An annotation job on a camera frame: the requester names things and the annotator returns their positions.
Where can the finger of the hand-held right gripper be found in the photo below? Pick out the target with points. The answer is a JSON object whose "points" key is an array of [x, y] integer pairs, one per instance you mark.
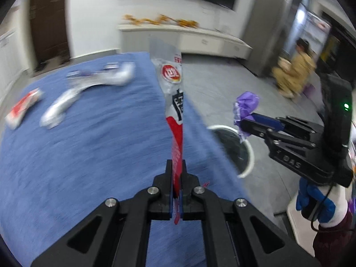
{"points": [[267, 121], [256, 129]]}

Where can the stainless steel refrigerator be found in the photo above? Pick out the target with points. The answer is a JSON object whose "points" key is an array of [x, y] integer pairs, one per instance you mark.
{"points": [[267, 33]]}

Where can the white storage box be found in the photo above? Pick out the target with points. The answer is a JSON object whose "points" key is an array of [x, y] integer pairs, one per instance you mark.
{"points": [[297, 228]]}

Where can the dark brown door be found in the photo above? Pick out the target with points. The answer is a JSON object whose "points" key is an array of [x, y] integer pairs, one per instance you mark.
{"points": [[47, 19]]}

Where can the silver foil wrapper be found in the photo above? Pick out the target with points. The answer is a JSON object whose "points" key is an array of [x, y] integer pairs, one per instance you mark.
{"points": [[116, 75], [55, 108]]}

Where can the small red white wrapper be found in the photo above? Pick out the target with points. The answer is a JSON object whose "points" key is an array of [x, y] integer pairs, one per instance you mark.
{"points": [[22, 108]]}

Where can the blue terry towel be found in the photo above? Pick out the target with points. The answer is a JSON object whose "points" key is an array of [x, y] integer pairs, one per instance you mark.
{"points": [[83, 158]]}

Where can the orange cabinet decoration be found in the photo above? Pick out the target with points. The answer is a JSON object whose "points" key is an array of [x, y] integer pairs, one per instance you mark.
{"points": [[186, 22]]}

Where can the white wardrobe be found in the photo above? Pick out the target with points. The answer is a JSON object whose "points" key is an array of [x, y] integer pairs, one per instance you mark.
{"points": [[11, 61]]}

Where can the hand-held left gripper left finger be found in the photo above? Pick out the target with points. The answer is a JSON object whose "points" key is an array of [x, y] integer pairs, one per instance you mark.
{"points": [[164, 197]]}

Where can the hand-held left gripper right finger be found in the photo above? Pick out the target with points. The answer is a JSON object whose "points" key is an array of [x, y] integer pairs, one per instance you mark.
{"points": [[189, 197]]}

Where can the red white snack wrapper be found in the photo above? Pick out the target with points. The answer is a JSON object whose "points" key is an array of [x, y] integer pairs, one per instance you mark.
{"points": [[173, 111]]}

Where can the purple wrapper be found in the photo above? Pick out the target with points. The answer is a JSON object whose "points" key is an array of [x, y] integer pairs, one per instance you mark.
{"points": [[246, 103]]}

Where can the white low cabinet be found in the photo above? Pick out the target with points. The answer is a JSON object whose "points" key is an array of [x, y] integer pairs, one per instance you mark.
{"points": [[208, 43]]}

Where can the person's right hand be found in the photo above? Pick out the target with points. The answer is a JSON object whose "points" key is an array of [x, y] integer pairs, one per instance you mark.
{"points": [[340, 203]]}

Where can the person's right forearm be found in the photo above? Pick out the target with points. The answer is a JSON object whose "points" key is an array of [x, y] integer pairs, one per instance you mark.
{"points": [[333, 242]]}

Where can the white round trash bin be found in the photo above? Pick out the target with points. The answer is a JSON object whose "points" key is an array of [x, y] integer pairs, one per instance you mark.
{"points": [[239, 155]]}

